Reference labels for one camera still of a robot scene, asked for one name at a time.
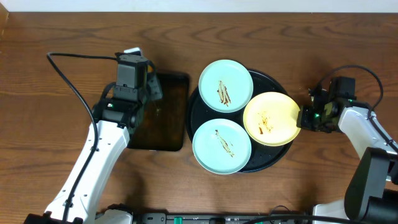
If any yellow plate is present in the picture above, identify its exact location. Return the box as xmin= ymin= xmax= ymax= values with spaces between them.
xmin=243 ymin=92 xmax=301 ymax=147

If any mint green plate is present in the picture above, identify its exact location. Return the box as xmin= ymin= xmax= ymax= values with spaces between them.
xmin=192 ymin=118 xmax=252 ymax=175
xmin=198 ymin=59 xmax=254 ymax=113

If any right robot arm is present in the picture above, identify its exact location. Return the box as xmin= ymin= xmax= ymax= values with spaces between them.
xmin=297 ymin=77 xmax=397 ymax=223

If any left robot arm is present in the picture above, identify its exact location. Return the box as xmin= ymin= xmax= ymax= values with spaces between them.
xmin=25 ymin=47 xmax=163 ymax=223

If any black rectangular water tray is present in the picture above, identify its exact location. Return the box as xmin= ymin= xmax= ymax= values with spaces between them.
xmin=127 ymin=72 xmax=190 ymax=152

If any black round tray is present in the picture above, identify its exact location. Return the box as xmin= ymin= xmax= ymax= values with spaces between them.
xmin=185 ymin=70 xmax=292 ymax=173

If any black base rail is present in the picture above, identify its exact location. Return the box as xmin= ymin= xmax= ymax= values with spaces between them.
xmin=136 ymin=212 xmax=315 ymax=224

